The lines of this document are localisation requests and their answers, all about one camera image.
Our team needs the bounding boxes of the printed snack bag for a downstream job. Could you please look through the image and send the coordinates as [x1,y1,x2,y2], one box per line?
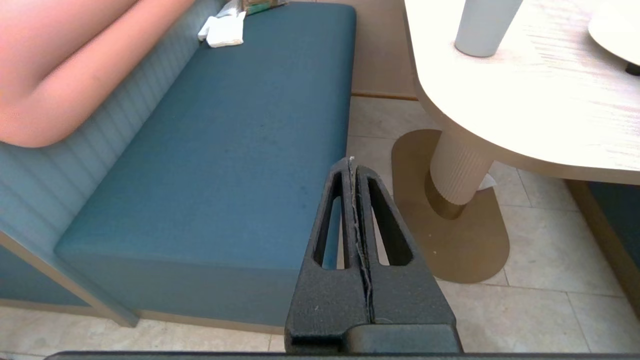
[242,0,289,15]

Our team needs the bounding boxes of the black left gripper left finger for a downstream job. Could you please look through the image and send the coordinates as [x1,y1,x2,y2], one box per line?
[284,158,373,352]

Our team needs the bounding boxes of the grey plastic cup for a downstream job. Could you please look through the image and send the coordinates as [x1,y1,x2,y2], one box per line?
[454,0,524,58]

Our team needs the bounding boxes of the white napkin pack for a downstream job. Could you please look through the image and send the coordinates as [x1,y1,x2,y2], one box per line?
[197,11,247,49]

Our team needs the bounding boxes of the round blue perforated drip tray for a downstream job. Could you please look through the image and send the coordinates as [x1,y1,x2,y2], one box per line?
[588,4,640,77]

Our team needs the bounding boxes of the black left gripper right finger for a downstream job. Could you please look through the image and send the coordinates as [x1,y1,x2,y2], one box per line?
[353,164,458,332]

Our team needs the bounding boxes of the pink bench bolster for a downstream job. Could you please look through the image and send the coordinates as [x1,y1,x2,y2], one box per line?
[0,0,197,149]

